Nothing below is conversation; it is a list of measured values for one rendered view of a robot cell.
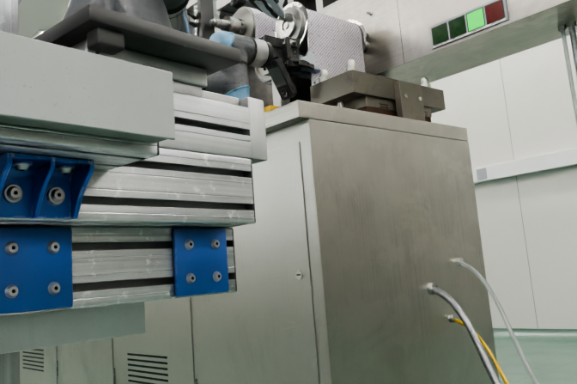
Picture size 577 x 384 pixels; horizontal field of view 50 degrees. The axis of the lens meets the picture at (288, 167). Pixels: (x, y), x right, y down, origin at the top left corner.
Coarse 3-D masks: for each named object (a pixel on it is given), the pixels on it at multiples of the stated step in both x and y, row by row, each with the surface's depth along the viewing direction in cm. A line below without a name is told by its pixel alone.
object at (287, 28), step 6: (288, 18) 183; (294, 18) 182; (282, 24) 186; (288, 24) 184; (294, 24) 182; (282, 30) 185; (288, 30) 183; (294, 30) 182; (282, 36) 185; (288, 36) 183
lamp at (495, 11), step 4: (492, 4) 171; (496, 4) 170; (500, 4) 169; (488, 8) 171; (492, 8) 170; (496, 8) 169; (500, 8) 169; (488, 12) 171; (492, 12) 170; (496, 12) 169; (500, 12) 169; (488, 16) 171; (492, 16) 170; (496, 16) 169; (500, 16) 169; (488, 20) 171; (492, 20) 170; (496, 20) 169
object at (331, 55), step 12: (312, 36) 182; (312, 48) 181; (324, 48) 184; (336, 48) 188; (348, 48) 191; (360, 48) 195; (324, 60) 183; (336, 60) 187; (360, 60) 194; (336, 72) 186; (312, 84) 178
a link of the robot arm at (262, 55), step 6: (258, 42) 163; (264, 42) 165; (258, 48) 162; (264, 48) 164; (258, 54) 162; (264, 54) 164; (258, 60) 163; (264, 60) 164; (252, 66) 166; (258, 66) 166
